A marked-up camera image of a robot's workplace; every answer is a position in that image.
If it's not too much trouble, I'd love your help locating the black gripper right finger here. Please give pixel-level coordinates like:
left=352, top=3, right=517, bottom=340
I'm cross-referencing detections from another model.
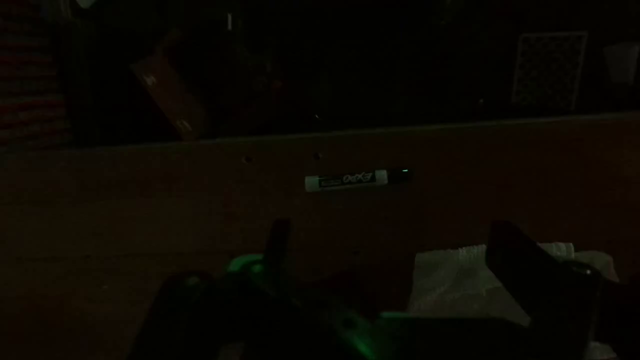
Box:
left=484, top=218, right=606, bottom=337

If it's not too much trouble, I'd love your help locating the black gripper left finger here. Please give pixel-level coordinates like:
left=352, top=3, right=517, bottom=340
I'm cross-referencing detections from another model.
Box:
left=262, top=218, right=294, bottom=285

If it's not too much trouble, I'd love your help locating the white cloth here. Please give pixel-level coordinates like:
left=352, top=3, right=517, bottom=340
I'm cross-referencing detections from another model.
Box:
left=407, top=239, right=622, bottom=324

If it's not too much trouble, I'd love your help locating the brown cardboard box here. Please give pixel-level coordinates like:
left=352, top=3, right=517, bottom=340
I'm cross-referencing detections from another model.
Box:
left=128, top=29, right=211, bottom=142

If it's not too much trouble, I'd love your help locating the black and white marker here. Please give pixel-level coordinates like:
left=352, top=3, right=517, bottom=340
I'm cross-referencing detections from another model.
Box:
left=302, top=166, right=416, bottom=195

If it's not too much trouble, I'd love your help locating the perforated white panel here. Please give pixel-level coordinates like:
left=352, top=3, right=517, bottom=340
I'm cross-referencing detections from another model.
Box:
left=510, top=27, right=591, bottom=114

